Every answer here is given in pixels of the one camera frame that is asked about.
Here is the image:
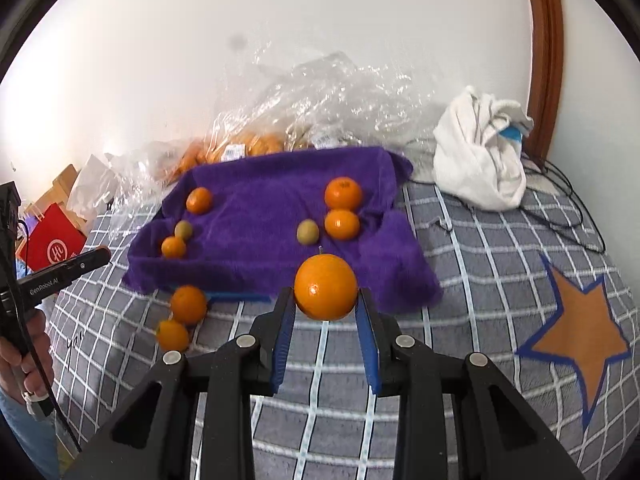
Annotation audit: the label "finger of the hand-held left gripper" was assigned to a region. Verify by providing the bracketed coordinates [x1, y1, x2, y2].
[16, 245, 112, 307]

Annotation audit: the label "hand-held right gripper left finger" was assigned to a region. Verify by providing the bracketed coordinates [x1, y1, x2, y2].
[62, 286, 296, 480]

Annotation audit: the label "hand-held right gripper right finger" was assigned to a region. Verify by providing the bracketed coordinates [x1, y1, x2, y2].
[354, 287, 586, 480]

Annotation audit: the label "blue tray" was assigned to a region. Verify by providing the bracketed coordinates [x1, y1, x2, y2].
[202, 287, 273, 304]

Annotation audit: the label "orange tangerine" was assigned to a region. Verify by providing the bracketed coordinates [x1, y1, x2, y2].
[161, 236, 187, 260]
[186, 186, 214, 215]
[170, 285, 208, 324]
[324, 208, 361, 241]
[156, 319, 191, 352]
[293, 254, 359, 322]
[324, 176, 363, 211]

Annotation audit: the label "purple towel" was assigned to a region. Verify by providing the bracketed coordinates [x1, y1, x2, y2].
[122, 146, 445, 308]

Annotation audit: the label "bag of brown fruits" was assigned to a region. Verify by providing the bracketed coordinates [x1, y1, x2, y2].
[285, 125, 317, 152]

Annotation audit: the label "person's left hand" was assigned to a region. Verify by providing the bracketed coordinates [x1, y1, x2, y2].
[0, 310, 55, 403]

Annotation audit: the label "red paper bag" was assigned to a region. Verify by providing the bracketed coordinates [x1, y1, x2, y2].
[19, 203, 88, 273]

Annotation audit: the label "white plastic bag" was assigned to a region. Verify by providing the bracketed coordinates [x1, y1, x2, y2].
[67, 154, 118, 233]

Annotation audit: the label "grey checkered bedsheet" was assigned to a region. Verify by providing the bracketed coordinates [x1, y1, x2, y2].
[45, 160, 640, 480]

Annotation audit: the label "crumpled clear plastic bag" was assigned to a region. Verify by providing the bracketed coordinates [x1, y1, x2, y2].
[102, 140, 201, 241]

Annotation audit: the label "person's blue jeans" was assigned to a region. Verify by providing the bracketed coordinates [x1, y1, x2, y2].
[0, 385, 63, 480]

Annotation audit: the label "clear bag of oranges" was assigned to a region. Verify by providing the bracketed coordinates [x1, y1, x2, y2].
[160, 130, 311, 183]

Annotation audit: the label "white cloth bag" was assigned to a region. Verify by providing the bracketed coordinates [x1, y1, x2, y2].
[432, 85, 535, 212]

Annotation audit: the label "large clear plastic bag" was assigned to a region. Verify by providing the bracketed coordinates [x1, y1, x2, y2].
[215, 50, 446, 161]

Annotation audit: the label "white cable tag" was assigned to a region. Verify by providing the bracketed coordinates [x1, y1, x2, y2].
[22, 389, 54, 418]

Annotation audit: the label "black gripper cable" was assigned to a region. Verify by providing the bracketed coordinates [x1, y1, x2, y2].
[50, 400, 83, 458]

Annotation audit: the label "black cables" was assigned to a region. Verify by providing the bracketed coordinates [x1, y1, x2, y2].
[517, 155, 608, 256]

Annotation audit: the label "brown wooden door frame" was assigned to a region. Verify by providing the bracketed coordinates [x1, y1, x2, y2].
[522, 0, 565, 158]

